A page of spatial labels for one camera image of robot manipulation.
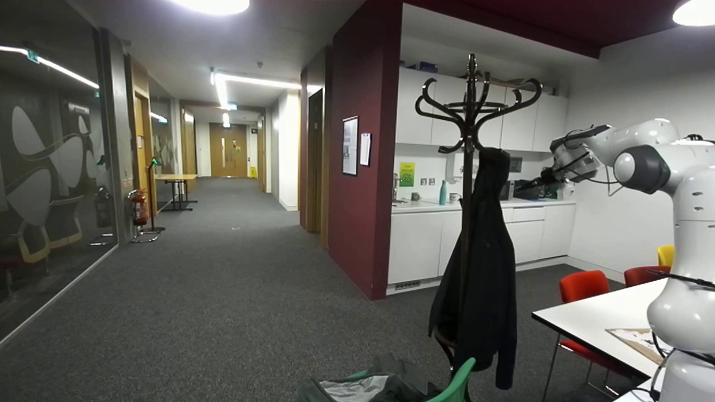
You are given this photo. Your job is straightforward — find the black jacket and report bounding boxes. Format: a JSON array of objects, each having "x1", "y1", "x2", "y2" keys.
[{"x1": 428, "y1": 146, "x2": 517, "y2": 390}]

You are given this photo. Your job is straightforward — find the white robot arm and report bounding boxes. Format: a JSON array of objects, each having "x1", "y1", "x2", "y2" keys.
[{"x1": 550, "y1": 117, "x2": 715, "y2": 402}]

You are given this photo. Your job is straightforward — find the green plastic chair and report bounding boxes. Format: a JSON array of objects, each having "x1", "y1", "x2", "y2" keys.
[{"x1": 342, "y1": 355, "x2": 478, "y2": 402}]

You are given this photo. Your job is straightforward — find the red chair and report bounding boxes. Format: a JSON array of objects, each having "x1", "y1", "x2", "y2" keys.
[
  {"x1": 623, "y1": 265, "x2": 668, "y2": 286},
  {"x1": 532, "y1": 269, "x2": 633, "y2": 395}
]

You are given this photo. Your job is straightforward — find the yellow chair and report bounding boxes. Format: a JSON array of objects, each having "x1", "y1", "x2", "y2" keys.
[{"x1": 658, "y1": 246, "x2": 675, "y2": 267}]

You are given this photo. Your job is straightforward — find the white lower kitchen cabinets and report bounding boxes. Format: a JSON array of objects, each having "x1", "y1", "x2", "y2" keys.
[{"x1": 387, "y1": 199, "x2": 576, "y2": 294}]

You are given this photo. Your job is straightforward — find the white kitchen cabinets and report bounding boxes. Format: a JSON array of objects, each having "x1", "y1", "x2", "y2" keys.
[
  {"x1": 396, "y1": 69, "x2": 567, "y2": 151},
  {"x1": 387, "y1": 199, "x2": 576, "y2": 294}
]

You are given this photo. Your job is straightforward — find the teal water bottle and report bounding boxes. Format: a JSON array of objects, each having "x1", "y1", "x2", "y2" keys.
[{"x1": 437, "y1": 181, "x2": 446, "y2": 206}]

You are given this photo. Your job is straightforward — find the white upper kitchen cabinets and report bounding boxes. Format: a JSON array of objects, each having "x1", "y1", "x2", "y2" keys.
[{"x1": 396, "y1": 69, "x2": 567, "y2": 151}]

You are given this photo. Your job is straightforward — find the wooden hallway door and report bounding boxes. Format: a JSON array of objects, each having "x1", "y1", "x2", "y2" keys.
[{"x1": 210, "y1": 125, "x2": 248, "y2": 178}]

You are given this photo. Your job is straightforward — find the dark wooden coat stand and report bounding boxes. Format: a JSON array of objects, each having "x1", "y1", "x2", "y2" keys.
[{"x1": 414, "y1": 55, "x2": 544, "y2": 218}]

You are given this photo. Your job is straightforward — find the yellow hallway table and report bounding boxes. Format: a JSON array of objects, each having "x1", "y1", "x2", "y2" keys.
[{"x1": 157, "y1": 173, "x2": 195, "y2": 212}]

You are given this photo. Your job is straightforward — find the red fire extinguisher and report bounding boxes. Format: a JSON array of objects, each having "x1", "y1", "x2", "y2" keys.
[{"x1": 129, "y1": 190, "x2": 148, "y2": 226}]

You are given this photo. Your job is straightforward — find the white table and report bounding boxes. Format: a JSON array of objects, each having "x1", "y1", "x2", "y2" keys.
[{"x1": 534, "y1": 278, "x2": 675, "y2": 376}]

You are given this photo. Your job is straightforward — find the green wall poster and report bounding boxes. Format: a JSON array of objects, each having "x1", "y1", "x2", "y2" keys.
[{"x1": 399, "y1": 163, "x2": 415, "y2": 188}]

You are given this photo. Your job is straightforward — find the white wall notice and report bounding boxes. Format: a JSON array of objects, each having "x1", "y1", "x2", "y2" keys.
[{"x1": 342, "y1": 115, "x2": 358, "y2": 177}]

